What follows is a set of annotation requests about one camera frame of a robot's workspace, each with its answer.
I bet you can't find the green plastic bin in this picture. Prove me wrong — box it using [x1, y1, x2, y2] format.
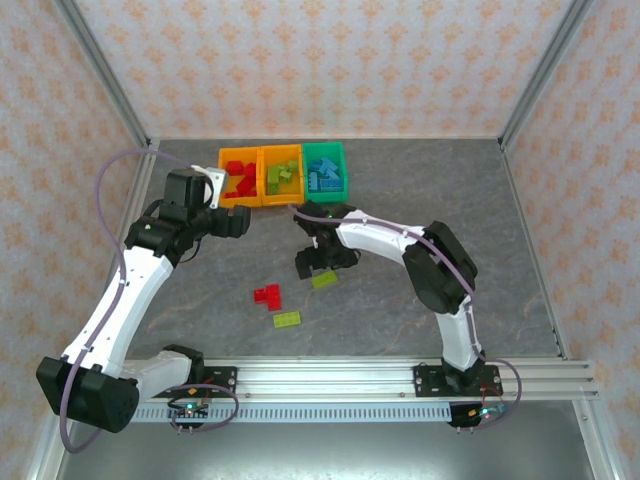
[301, 141, 350, 206]

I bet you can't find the orange plastic bin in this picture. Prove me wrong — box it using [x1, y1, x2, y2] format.
[259, 144, 307, 208]
[215, 146, 264, 210]

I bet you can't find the aluminium lower frame post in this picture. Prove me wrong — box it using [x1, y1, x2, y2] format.
[572, 399, 624, 480]
[22, 414, 76, 480]

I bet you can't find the grey metal sheet panel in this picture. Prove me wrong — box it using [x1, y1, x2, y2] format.
[52, 422, 604, 480]

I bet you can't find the aluminium side rail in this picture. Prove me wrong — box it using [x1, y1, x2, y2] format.
[499, 141, 572, 361]
[74, 139, 161, 364]

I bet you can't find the aluminium front mounting rail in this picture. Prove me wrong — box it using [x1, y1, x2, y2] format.
[119, 355, 600, 403]

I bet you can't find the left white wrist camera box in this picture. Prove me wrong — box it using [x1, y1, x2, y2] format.
[191, 164, 229, 211]

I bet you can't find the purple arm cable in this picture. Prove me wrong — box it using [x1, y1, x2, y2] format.
[288, 201, 524, 431]
[58, 147, 239, 455]

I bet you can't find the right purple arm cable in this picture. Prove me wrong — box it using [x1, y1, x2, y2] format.
[288, 201, 524, 431]

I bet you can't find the slotted grey cable duct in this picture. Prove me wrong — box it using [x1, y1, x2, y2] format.
[132, 403, 456, 425]

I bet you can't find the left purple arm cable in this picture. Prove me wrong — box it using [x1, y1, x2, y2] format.
[58, 147, 239, 455]

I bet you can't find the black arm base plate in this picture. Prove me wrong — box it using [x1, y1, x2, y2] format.
[146, 366, 240, 400]
[412, 363, 502, 400]

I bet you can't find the aluminium frame post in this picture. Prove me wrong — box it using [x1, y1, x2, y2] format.
[22, 414, 76, 480]
[572, 399, 624, 480]
[53, 0, 153, 152]
[498, 0, 599, 152]

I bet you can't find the small circuit board with LED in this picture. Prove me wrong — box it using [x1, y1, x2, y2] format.
[166, 399, 212, 420]
[467, 403, 507, 420]

